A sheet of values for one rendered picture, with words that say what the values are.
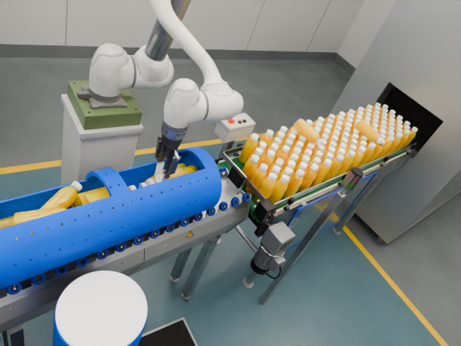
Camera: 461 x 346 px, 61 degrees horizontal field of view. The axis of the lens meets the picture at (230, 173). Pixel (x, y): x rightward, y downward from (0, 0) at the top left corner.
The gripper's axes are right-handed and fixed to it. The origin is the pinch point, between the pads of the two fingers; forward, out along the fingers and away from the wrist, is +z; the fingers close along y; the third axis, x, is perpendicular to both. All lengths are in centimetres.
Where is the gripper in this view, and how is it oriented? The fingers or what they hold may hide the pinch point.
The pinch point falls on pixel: (162, 172)
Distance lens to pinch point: 153.9
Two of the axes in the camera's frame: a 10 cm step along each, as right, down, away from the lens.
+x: 7.5, -2.5, 6.2
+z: -3.0, 7.0, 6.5
